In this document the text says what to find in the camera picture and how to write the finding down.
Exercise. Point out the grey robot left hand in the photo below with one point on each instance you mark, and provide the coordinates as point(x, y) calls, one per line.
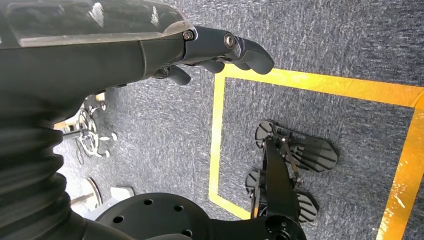
point(82, 56)

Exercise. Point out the black robot left leg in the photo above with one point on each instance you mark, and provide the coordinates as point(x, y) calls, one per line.
point(278, 185)

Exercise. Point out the black robot left foot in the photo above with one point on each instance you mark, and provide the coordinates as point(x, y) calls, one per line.
point(314, 154)

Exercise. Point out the chrome stanchion post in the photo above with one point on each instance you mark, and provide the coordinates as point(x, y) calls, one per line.
point(91, 193)

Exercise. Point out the black robot torso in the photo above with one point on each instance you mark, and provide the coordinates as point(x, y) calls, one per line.
point(159, 215)

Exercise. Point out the chrome chair base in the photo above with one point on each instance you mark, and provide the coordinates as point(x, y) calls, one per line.
point(86, 132)

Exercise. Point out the black robot foot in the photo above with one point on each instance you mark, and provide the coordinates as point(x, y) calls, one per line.
point(314, 154)
point(306, 208)

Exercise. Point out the yellow floor tape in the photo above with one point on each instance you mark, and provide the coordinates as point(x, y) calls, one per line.
point(217, 132)

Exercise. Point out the black robot right foot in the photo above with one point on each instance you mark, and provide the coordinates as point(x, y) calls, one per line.
point(306, 208)

